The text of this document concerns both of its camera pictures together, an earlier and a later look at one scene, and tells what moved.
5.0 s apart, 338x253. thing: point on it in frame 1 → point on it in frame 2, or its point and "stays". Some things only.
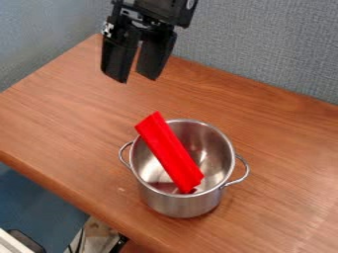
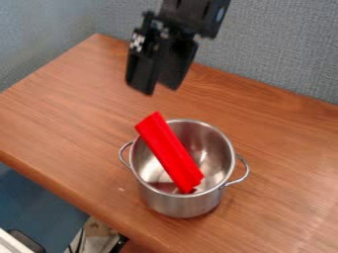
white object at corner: (12, 244) stays
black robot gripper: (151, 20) → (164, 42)
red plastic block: (168, 151) stays
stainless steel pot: (212, 153) stays
